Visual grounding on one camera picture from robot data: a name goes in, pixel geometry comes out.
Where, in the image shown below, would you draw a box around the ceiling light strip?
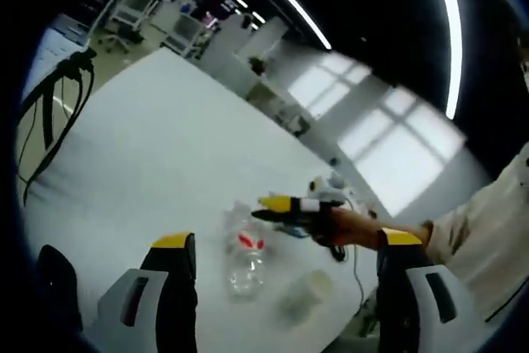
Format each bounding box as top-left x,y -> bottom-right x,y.
428,0 -> 463,119

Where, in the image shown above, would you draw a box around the white table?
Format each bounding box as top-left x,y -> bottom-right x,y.
18,47 -> 388,353

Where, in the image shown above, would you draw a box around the white blue notice board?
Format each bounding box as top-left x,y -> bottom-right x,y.
24,13 -> 104,93

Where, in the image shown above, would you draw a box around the long curved ceiling light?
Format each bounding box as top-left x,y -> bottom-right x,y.
239,0 -> 332,50

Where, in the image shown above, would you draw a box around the white office desk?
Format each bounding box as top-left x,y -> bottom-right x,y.
245,79 -> 311,137

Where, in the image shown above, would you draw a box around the potted plant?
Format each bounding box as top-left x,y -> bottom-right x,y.
249,57 -> 268,77

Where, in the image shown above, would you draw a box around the person's right hand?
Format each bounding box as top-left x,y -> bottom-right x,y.
309,205 -> 365,249

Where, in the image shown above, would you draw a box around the large window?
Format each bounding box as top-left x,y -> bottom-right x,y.
287,55 -> 371,118
336,88 -> 466,217

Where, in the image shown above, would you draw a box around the clear plastic bottle red label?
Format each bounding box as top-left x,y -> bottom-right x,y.
222,199 -> 269,301

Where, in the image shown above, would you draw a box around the black tripod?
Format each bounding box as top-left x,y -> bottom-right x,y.
19,47 -> 97,208

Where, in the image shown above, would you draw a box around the thin gripper cable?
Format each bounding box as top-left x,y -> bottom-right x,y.
345,198 -> 369,317

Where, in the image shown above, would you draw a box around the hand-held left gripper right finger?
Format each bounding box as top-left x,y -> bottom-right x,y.
374,227 -> 487,353

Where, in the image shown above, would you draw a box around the white mesh office chair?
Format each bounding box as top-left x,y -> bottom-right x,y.
111,0 -> 158,55
163,13 -> 207,59

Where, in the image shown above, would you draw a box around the black worn device cable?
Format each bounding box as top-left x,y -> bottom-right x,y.
485,278 -> 529,324

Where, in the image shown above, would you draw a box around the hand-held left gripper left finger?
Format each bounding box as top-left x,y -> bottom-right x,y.
97,230 -> 200,353

